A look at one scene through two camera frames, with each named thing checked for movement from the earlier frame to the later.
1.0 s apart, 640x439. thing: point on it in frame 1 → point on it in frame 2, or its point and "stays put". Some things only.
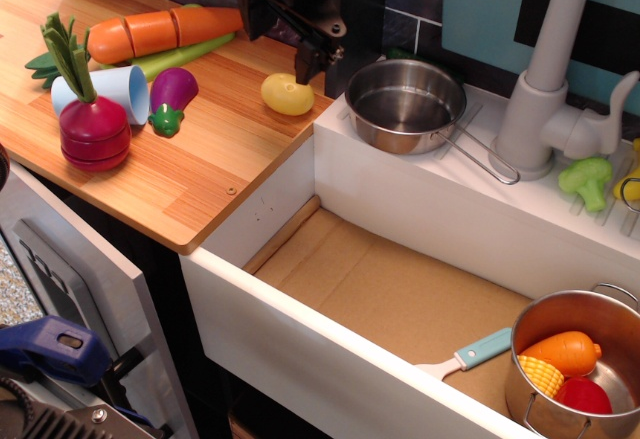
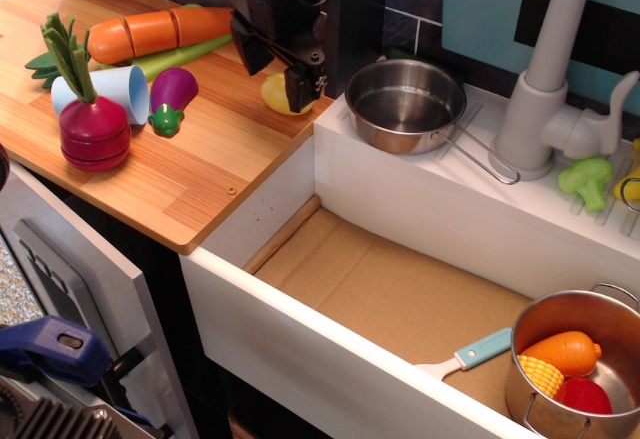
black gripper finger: [258, 14] → [254, 52]
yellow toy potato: [283, 93] stays put
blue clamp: [55, 347] stays put
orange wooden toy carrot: [137, 34] stays put
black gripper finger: [308, 58] → [305, 85]
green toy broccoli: [587, 177] stays put
